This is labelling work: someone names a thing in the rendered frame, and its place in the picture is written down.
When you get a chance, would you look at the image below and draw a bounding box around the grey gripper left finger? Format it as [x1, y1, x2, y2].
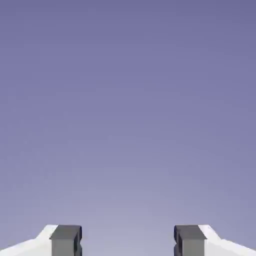
[0, 224, 83, 256]

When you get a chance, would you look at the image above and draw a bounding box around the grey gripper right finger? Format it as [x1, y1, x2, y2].
[173, 224, 256, 256]

